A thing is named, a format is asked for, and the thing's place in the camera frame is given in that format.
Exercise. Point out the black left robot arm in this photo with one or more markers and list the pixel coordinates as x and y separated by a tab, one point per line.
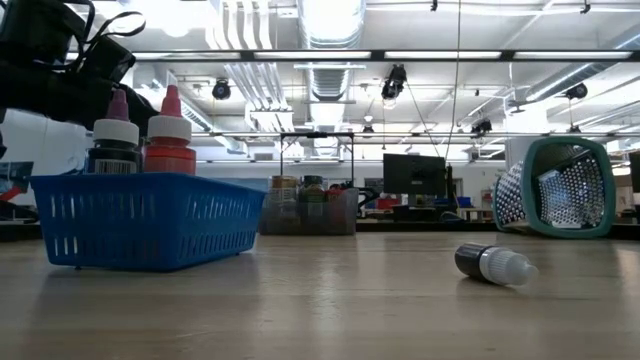
35	30

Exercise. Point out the black overhead frame bar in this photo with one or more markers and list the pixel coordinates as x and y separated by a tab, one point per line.
507	55

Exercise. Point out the black background rack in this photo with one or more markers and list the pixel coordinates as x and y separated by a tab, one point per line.
320	134

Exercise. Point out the black track light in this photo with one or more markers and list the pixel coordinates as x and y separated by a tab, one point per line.
395	80
576	91
482	126
221	90

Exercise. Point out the red icing bottle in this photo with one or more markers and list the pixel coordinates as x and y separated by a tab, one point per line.
170	150

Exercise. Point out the small black food colouring bottle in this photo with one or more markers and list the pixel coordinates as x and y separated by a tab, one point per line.
495	265

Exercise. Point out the purple icing bottle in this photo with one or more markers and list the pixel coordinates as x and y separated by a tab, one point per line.
116	135

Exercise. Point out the black monitor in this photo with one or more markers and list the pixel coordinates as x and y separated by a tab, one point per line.
415	175
635	172

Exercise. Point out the blue plastic basket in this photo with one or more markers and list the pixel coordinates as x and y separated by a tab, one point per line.
150	225

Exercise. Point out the black aluminium table frame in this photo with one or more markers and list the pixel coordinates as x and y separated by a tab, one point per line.
425	226

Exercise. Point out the silver ventilation duct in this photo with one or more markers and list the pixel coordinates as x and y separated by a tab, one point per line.
330	20

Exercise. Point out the teal-framed metal box grater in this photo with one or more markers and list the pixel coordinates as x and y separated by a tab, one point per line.
515	200

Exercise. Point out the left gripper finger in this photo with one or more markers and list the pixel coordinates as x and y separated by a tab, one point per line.
145	107

